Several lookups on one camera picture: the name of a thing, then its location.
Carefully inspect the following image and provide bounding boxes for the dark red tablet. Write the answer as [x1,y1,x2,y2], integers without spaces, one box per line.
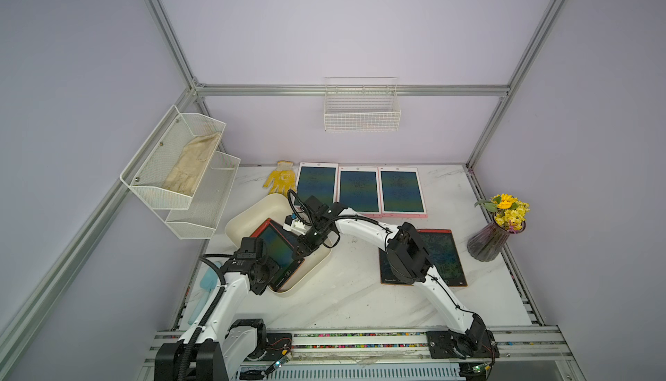
[378,249,405,286]
[417,229,468,287]
[251,218,304,293]

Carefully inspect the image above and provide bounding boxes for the beige storage tray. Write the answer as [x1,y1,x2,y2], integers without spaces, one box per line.
[225,195,331,296]

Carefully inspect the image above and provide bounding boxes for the pink white writing tablet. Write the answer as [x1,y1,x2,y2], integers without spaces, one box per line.
[297,162,338,205]

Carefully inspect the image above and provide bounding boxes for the dark red bottom tablet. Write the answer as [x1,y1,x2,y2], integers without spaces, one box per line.
[417,229,468,287]

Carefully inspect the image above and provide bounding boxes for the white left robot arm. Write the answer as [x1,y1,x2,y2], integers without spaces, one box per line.
[154,238,279,380]

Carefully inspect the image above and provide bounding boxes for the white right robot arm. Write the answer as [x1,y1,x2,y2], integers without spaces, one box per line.
[286,190,499,359]

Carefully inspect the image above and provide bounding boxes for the light blue object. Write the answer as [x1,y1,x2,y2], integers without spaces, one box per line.
[187,269,219,325]

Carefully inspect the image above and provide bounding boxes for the yellow work glove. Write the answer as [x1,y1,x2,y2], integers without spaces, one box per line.
[263,161,297,197]

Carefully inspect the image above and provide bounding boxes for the beige glove in shelf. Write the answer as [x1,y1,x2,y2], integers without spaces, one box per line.
[163,132,222,196]

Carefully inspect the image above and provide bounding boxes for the white mesh two-tier shelf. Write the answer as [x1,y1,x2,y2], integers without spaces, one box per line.
[120,106,240,240]

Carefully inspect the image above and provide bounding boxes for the purple glass vase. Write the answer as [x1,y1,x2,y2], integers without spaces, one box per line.
[467,221,527,262]

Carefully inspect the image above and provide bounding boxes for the yellow flower bouquet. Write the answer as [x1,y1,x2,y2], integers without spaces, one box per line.
[475,194,531,234]

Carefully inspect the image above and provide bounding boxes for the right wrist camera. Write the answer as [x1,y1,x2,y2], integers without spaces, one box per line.
[283,214,308,235]

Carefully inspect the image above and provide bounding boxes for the white wire wall basket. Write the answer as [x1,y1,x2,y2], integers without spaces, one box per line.
[324,77,402,133]

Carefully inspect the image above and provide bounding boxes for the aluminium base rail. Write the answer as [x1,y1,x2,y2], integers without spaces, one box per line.
[142,324,573,369]

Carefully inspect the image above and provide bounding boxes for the aluminium frame profiles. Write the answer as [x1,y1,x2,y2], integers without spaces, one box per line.
[1,0,568,379]

